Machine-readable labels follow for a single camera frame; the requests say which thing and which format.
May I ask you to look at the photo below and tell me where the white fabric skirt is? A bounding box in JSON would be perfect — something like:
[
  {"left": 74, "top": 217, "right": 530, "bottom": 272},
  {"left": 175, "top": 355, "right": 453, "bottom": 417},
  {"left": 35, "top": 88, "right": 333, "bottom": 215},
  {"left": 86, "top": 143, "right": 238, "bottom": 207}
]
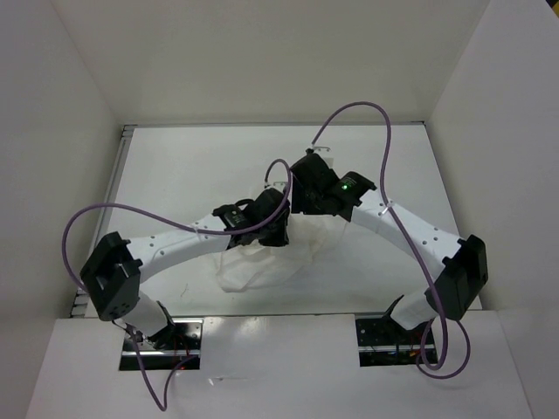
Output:
[{"left": 213, "top": 214, "right": 348, "bottom": 293}]

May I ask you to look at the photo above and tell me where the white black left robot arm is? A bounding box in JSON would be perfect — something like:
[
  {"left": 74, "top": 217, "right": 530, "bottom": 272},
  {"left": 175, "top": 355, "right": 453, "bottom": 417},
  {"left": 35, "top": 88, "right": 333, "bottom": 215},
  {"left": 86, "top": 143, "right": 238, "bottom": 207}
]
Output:
[{"left": 79, "top": 189, "right": 290, "bottom": 349}]

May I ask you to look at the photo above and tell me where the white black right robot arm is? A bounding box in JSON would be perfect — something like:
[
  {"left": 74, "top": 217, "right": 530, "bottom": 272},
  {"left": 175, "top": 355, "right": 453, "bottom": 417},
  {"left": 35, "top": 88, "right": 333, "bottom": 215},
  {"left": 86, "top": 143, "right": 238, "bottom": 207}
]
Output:
[{"left": 291, "top": 152, "right": 488, "bottom": 343}]

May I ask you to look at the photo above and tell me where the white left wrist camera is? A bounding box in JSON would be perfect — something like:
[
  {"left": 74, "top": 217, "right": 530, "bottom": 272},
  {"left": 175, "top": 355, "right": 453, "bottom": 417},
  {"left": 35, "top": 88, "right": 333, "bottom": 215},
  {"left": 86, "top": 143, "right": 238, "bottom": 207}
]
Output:
[{"left": 265, "top": 181, "right": 288, "bottom": 192}]

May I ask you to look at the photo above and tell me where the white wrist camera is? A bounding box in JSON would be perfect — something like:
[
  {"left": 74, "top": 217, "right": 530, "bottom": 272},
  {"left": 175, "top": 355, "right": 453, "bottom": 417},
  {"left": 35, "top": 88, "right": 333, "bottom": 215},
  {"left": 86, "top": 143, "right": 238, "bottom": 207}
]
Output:
[
  {"left": 265, "top": 181, "right": 288, "bottom": 192},
  {"left": 307, "top": 144, "right": 334, "bottom": 168}
]

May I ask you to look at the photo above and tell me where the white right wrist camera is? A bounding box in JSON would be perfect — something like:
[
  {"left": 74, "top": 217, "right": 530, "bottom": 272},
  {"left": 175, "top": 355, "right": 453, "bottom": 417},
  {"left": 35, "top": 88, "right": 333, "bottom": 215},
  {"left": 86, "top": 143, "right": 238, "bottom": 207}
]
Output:
[{"left": 307, "top": 144, "right": 334, "bottom": 168}]

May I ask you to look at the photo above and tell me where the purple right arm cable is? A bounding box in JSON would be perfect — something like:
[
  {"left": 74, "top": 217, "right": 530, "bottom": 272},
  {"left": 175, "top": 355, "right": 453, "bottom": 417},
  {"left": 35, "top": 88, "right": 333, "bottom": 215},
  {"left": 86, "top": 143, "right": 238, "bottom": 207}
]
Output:
[{"left": 310, "top": 100, "right": 473, "bottom": 380}]

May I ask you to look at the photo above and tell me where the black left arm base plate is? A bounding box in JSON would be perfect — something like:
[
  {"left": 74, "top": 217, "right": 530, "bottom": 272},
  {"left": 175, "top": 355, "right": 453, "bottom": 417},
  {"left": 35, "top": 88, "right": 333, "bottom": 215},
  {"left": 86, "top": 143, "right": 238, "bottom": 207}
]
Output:
[{"left": 134, "top": 318, "right": 204, "bottom": 371}]

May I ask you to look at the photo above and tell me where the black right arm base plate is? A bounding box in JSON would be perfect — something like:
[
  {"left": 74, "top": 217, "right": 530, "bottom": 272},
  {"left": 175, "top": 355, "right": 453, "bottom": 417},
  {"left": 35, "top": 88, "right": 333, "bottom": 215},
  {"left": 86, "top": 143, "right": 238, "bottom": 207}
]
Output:
[{"left": 355, "top": 317, "right": 427, "bottom": 367}]

